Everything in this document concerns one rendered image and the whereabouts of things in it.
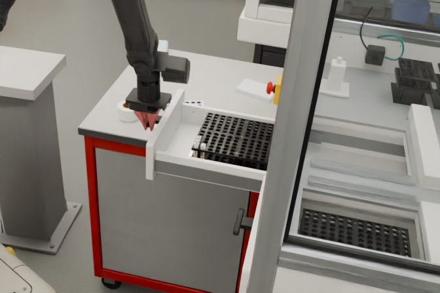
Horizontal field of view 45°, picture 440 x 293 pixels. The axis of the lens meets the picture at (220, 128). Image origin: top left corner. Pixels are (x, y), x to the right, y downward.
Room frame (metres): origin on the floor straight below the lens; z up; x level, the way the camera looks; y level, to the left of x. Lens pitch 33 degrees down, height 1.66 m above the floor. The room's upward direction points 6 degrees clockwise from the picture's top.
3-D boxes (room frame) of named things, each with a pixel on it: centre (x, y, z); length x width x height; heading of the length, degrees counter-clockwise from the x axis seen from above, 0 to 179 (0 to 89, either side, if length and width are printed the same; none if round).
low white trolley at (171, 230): (1.56, 0.09, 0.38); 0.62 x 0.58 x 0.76; 171
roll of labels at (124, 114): (1.39, 0.29, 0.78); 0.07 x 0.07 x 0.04
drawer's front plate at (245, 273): (0.80, -0.10, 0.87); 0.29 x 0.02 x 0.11; 171
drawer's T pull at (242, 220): (0.80, -0.07, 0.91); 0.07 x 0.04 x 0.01; 171
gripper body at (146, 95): (1.13, 0.18, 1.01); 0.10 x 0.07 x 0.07; 81
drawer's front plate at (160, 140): (1.16, 0.14, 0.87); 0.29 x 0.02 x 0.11; 171
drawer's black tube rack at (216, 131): (1.12, -0.06, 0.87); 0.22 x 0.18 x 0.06; 81
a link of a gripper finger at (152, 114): (1.13, 0.19, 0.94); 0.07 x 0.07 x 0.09; 81
